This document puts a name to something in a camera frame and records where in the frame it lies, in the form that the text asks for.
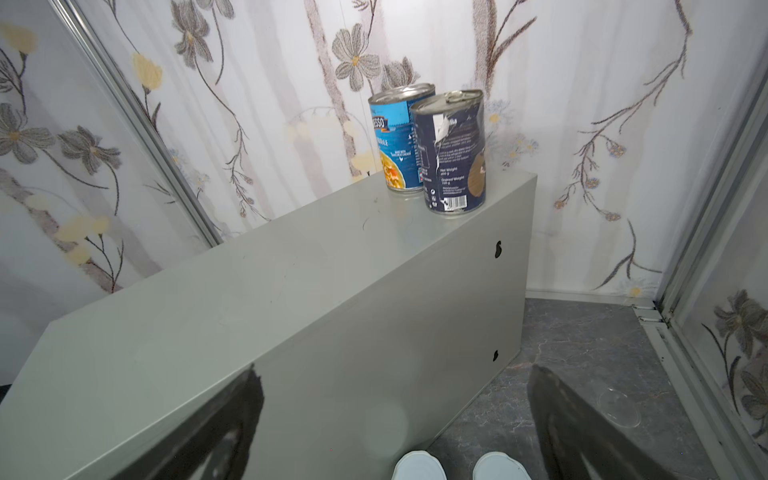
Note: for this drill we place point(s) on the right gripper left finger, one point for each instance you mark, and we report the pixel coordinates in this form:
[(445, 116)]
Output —
[(214, 441)]

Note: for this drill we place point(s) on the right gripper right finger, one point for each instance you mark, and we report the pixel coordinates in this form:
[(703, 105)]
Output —
[(576, 442)]

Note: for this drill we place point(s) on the dark navy food can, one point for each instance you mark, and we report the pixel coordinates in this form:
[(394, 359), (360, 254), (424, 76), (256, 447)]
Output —
[(450, 136)]

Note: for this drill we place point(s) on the blue soup can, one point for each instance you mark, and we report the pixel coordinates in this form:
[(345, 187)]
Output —
[(393, 127)]

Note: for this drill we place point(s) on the light teal can white lid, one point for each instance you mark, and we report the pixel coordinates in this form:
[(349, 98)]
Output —
[(499, 466)]

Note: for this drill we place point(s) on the grey metal cabinet box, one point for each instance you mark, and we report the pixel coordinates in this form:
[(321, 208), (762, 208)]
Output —
[(368, 323)]

